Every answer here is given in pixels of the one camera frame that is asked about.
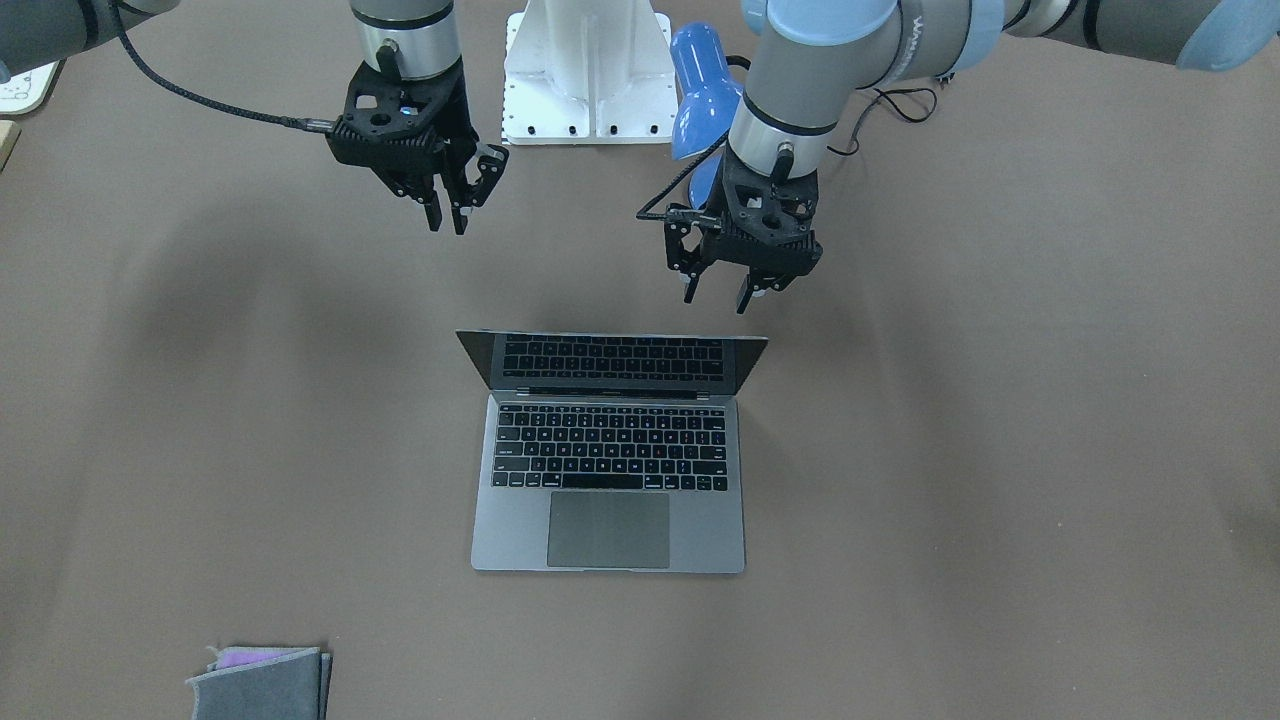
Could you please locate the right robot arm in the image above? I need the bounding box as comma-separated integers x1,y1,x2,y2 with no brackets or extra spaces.
1,1,509,234

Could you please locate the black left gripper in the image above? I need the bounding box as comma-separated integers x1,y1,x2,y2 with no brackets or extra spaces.
664,149,823,315

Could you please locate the folded grey cloth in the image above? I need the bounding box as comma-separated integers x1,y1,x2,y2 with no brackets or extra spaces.
187,646,332,719

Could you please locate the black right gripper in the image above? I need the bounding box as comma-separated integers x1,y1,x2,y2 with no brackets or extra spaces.
325,60,509,234

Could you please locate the blue desk lamp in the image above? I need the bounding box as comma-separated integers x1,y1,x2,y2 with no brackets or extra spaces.
671,22,750,160

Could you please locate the black lamp power cable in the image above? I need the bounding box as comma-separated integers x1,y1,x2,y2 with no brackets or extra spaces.
826,86,941,158

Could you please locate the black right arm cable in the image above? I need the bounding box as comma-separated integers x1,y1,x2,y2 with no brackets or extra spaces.
108,0,337,133

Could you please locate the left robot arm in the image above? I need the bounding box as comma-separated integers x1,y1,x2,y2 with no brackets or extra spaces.
639,1,1279,311

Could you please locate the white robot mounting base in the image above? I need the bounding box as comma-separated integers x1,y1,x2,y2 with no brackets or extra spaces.
502,1,678,145

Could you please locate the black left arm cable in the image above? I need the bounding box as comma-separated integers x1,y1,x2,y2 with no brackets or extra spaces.
636,140,730,223

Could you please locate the grey laptop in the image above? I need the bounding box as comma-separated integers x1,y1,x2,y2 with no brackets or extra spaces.
457,329,768,574

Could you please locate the cream plastic tray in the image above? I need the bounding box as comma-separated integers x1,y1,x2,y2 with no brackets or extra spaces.
1,60,63,118

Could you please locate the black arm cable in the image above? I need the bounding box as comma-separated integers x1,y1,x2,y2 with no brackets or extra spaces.
636,140,730,223
108,0,337,133

